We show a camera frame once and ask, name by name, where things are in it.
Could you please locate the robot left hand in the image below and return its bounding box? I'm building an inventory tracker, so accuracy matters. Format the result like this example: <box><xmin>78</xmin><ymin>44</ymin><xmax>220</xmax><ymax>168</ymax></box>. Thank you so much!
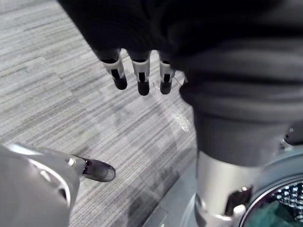
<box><xmin>57</xmin><ymin>0</ymin><xmax>303</xmax><ymax>227</ymax></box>

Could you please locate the grey washing machine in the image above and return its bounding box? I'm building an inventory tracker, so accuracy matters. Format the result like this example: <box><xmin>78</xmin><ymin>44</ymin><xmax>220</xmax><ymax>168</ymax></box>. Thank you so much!
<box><xmin>142</xmin><ymin>122</ymin><xmax>303</xmax><ymax>227</ymax></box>

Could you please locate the silver robot leg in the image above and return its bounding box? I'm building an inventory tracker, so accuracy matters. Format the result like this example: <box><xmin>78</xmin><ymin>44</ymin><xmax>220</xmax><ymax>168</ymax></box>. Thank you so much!
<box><xmin>0</xmin><ymin>141</ymin><xmax>86</xmax><ymax>227</ymax></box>

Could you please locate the dark green clothing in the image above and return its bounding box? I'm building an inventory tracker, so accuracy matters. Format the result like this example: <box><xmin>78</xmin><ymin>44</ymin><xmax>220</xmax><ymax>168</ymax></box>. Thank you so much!
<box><xmin>254</xmin><ymin>200</ymin><xmax>303</xmax><ymax>227</ymax></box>

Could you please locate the dark robot foot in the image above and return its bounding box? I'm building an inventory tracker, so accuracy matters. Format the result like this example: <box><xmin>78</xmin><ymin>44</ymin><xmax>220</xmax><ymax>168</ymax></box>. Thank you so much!
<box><xmin>72</xmin><ymin>155</ymin><xmax>116</xmax><ymax>183</ymax></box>

